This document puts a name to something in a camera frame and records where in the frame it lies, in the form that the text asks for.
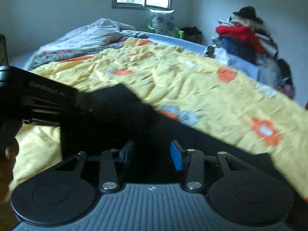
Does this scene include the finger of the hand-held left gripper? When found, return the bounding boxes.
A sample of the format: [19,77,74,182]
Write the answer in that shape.
[76,92,97,115]

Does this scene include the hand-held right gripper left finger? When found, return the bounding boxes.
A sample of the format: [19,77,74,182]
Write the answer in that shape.
[56,140,135,194]

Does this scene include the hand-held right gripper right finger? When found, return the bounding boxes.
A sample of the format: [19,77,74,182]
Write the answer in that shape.
[170,140,254,194]

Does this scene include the black pants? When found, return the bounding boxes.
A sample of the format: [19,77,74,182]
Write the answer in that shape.
[60,83,308,231]

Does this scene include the person's left hand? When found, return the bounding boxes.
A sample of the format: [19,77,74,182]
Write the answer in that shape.
[0,139,20,186]

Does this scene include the zebra striped blanket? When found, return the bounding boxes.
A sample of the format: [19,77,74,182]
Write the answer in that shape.
[31,41,127,69]

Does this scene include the white crumpled quilt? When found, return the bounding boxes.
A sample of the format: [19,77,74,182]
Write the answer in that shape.
[40,18,136,51]

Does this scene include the yellow floral bedsheet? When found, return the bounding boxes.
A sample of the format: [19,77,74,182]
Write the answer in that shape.
[10,37,308,201]

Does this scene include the blue bed cover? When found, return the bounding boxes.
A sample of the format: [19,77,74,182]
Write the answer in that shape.
[11,29,263,83]

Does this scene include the floral pillow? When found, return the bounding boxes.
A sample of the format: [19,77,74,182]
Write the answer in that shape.
[150,10,175,38]

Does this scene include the green plastic chair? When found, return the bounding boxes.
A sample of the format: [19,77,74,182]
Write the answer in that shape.
[147,20,185,39]

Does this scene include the dark bag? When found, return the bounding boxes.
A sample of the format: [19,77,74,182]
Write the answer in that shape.
[180,26,204,45]

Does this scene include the pile of clothes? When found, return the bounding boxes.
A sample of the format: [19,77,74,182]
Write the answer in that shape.
[204,6,295,99]

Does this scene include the red puffer jacket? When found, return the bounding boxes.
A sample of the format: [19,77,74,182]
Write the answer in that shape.
[215,24,265,53]

